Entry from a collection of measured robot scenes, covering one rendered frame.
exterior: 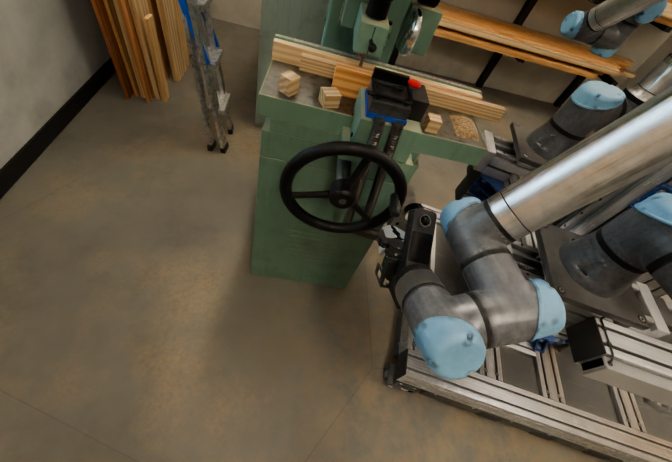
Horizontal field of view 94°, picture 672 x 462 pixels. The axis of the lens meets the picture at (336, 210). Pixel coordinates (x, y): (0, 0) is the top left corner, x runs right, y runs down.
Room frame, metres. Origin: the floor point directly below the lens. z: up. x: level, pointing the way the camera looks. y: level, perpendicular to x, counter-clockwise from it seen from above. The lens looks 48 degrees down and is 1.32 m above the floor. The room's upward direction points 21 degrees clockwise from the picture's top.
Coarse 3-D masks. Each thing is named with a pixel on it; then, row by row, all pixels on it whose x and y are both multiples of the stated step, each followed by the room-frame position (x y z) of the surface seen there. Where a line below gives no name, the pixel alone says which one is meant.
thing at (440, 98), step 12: (312, 60) 0.80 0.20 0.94; (324, 60) 0.81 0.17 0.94; (312, 72) 0.80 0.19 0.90; (324, 72) 0.81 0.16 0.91; (432, 96) 0.88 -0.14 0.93; (444, 96) 0.89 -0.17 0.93; (456, 96) 0.90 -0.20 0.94; (456, 108) 0.90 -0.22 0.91; (468, 108) 0.90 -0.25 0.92; (480, 108) 0.91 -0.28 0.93; (492, 108) 0.92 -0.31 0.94; (504, 108) 0.94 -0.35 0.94; (492, 120) 0.93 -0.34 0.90
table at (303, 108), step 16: (272, 64) 0.77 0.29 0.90; (288, 64) 0.80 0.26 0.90; (272, 80) 0.70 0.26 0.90; (304, 80) 0.75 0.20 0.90; (320, 80) 0.78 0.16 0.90; (272, 96) 0.63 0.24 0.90; (304, 96) 0.68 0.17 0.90; (272, 112) 0.63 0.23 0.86; (288, 112) 0.64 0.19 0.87; (304, 112) 0.65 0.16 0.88; (320, 112) 0.66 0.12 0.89; (336, 112) 0.67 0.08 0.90; (352, 112) 0.69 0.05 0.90; (432, 112) 0.84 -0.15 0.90; (448, 112) 0.87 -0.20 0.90; (320, 128) 0.66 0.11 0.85; (336, 128) 0.67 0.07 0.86; (448, 128) 0.79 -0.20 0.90; (416, 144) 0.72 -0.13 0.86; (432, 144) 0.73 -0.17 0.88; (448, 144) 0.74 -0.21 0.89; (464, 144) 0.75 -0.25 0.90; (480, 144) 0.77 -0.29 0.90; (352, 160) 0.59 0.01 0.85; (464, 160) 0.75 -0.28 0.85
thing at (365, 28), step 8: (360, 8) 0.87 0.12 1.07; (360, 16) 0.82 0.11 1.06; (368, 16) 0.82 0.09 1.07; (360, 24) 0.78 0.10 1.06; (368, 24) 0.78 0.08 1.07; (376, 24) 0.79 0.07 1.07; (384, 24) 0.81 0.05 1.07; (360, 32) 0.78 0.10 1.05; (368, 32) 0.79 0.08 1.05; (376, 32) 0.79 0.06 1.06; (384, 32) 0.79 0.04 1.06; (360, 40) 0.78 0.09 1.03; (368, 40) 0.79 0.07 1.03; (376, 40) 0.79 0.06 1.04; (384, 40) 0.79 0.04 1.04; (360, 48) 0.78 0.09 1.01; (376, 56) 0.79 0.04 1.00
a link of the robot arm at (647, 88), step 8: (664, 64) 1.09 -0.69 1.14; (656, 72) 1.08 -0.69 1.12; (664, 72) 1.07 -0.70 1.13; (648, 80) 1.08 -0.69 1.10; (656, 80) 1.07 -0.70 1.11; (664, 80) 1.06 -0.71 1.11; (632, 88) 1.09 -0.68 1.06; (640, 88) 1.08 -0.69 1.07; (648, 88) 1.07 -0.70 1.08; (656, 88) 1.06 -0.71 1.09; (664, 88) 1.05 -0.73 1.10; (632, 96) 1.07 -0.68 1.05; (640, 96) 1.06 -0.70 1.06; (648, 96) 1.05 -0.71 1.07; (632, 104) 1.05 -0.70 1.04; (640, 104) 1.04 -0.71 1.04
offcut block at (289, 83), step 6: (288, 72) 0.68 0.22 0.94; (282, 78) 0.66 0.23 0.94; (288, 78) 0.66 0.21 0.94; (294, 78) 0.67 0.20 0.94; (300, 78) 0.69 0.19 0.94; (282, 84) 0.66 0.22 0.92; (288, 84) 0.66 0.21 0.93; (294, 84) 0.67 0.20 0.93; (282, 90) 0.66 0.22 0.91; (288, 90) 0.65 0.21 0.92; (294, 90) 0.67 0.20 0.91; (288, 96) 0.65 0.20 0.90
